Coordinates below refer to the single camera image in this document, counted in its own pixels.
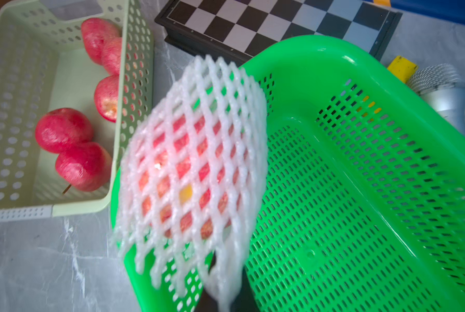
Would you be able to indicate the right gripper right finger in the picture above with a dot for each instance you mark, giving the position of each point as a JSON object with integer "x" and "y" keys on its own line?
{"x": 245, "y": 301}

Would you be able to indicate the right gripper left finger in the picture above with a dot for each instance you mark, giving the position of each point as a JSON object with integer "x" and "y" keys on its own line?
{"x": 206, "y": 303}

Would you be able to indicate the bare red apple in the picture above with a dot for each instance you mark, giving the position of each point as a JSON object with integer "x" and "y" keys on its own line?
{"x": 111, "y": 55}
{"x": 62, "y": 129}
{"x": 95, "y": 33}
{"x": 87, "y": 166}
{"x": 106, "y": 98}

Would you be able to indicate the bright green plastic basket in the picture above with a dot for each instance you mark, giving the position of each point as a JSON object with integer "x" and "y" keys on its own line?
{"x": 364, "y": 207}

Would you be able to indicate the black white checkerboard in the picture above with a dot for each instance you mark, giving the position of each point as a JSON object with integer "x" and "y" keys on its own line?
{"x": 239, "y": 30}

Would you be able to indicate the grey cylinder yellow tip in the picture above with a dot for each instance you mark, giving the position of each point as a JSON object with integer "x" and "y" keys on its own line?
{"x": 440, "y": 86}

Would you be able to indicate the pale green plastic basket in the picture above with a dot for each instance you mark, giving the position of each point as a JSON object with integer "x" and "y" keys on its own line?
{"x": 43, "y": 67}

